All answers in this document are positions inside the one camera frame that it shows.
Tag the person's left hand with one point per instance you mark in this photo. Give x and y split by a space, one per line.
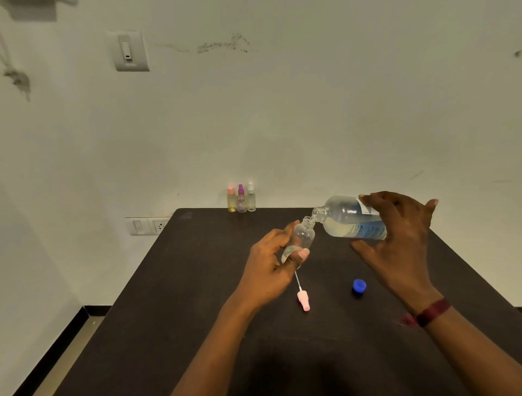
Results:
261 273

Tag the person's right hand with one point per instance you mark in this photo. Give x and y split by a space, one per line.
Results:
403 253

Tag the person's right thumb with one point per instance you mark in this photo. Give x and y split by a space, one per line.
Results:
365 249

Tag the person's left thumb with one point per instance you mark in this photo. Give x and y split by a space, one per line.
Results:
297 261

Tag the person's right little finger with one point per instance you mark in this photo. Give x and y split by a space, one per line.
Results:
431 212

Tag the small clear bottle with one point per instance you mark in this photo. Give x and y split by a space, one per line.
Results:
304 236

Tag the large clear blue-label bottle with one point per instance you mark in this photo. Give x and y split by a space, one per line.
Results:
346 220

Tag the person's right forearm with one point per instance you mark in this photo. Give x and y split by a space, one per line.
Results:
473 355

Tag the person's left forearm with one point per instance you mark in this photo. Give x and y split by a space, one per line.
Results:
216 351

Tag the blue bottle cap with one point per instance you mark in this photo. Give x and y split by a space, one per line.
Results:
359 286

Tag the pink spray pump with tube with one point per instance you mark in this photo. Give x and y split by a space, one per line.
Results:
303 301

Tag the small white-cap spray bottle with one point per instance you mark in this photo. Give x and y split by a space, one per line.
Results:
251 199

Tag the small purple-cap spray bottle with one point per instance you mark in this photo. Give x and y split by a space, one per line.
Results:
241 200

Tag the small pink-cap spray bottle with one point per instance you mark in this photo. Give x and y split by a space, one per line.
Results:
231 200

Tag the red wristband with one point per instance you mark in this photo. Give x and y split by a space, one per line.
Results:
432 312

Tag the white wall socket plate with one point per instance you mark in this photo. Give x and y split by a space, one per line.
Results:
147 226

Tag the white wall switch plate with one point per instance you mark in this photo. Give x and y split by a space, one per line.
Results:
128 51

